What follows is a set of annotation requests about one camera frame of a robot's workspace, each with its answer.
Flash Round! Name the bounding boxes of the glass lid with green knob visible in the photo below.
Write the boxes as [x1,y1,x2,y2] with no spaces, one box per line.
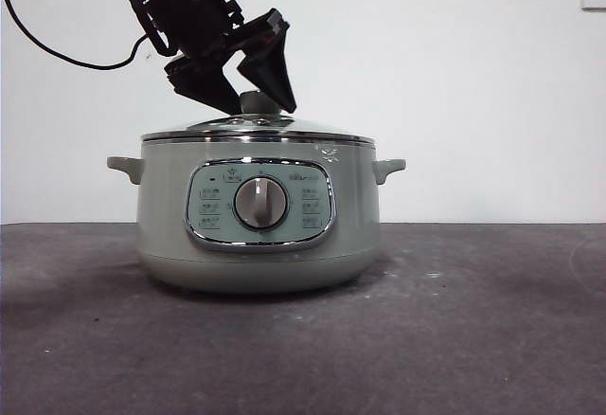
[141,90,375,144]

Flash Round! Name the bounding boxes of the pale green electric pot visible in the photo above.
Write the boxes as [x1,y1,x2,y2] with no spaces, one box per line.
[106,135,407,296]

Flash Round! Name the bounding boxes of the black cable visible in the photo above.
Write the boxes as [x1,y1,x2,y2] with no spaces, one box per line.
[0,0,143,72]

